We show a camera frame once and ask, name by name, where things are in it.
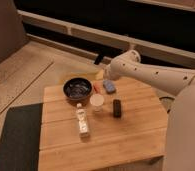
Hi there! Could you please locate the grey sofa corner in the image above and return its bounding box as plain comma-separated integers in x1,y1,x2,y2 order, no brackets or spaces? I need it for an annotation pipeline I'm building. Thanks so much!
0,0,28,63

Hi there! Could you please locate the clear plastic bottle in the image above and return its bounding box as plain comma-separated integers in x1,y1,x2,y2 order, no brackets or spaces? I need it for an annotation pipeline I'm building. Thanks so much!
76,103,90,138

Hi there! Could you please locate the black floor mat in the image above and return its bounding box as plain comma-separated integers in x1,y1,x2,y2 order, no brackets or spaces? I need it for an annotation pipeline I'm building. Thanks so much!
0,103,43,171

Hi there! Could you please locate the white paper cup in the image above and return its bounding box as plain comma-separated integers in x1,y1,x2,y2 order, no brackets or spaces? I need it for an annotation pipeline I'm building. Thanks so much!
90,94,104,112

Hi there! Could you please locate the red pepper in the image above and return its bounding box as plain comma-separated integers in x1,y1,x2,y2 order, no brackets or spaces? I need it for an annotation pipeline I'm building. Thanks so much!
93,83,101,94

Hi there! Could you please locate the blue sponge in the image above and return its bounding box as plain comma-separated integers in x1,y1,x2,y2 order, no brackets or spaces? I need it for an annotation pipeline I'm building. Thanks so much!
103,80,116,94

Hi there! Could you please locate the dark ceramic bowl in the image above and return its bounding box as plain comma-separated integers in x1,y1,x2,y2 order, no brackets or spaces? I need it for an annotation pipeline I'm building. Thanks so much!
63,77,92,100

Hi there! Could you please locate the white shelf rail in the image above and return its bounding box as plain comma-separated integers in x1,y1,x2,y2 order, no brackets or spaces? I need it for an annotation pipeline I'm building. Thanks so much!
18,10,195,69

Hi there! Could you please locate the black rectangular remote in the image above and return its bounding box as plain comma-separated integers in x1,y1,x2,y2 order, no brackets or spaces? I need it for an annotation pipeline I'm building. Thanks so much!
113,99,122,118

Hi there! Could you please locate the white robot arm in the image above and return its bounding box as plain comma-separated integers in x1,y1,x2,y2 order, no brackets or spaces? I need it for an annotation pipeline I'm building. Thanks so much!
104,50,195,171

